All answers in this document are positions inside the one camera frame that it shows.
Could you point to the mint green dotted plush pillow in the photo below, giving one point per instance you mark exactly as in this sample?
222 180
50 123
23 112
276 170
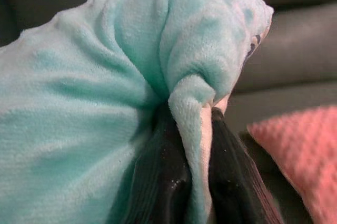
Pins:
79 118

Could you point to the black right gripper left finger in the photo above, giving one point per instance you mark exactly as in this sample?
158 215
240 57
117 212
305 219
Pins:
160 181

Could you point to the pink dotted plush pillow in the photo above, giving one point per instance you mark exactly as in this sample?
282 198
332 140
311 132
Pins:
305 150

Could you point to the dark green leather sofa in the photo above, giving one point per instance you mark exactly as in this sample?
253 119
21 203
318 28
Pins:
302 37

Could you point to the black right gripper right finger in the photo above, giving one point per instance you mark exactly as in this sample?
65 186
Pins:
231 181

